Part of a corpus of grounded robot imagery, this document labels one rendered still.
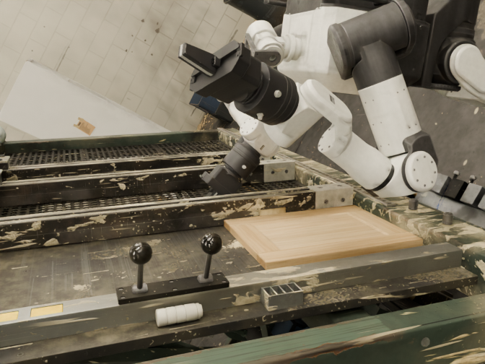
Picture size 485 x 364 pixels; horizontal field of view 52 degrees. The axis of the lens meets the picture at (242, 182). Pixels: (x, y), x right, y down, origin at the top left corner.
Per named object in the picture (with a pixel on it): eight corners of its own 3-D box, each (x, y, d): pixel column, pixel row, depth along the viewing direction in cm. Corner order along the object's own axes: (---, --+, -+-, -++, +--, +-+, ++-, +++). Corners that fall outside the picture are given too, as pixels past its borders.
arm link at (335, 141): (273, 123, 87) (328, 165, 92) (309, 89, 83) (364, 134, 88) (274, 105, 92) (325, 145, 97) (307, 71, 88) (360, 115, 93)
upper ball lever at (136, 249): (151, 300, 88) (154, 253, 79) (130, 304, 87) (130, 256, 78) (148, 283, 91) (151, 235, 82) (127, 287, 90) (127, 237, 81)
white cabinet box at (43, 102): (223, 162, 514) (26, 60, 433) (196, 211, 518) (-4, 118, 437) (208, 150, 570) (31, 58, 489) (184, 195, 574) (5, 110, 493)
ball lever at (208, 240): (216, 290, 92) (226, 243, 83) (197, 293, 91) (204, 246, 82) (211, 274, 95) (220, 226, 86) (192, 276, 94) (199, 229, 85)
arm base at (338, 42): (405, 55, 106) (389, 3, 104) (426, 52, 94) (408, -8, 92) (338, 81, 108) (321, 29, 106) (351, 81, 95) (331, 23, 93)
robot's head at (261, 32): (284, 23, 118) (250, 18, 115) (297, 44, 111) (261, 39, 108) (276, 48, 123) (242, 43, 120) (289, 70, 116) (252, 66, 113)
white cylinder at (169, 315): (158, 330, 85) (203, 321, 87) (157, 314, 84) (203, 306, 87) (155, 321, 87) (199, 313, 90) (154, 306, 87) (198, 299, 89)
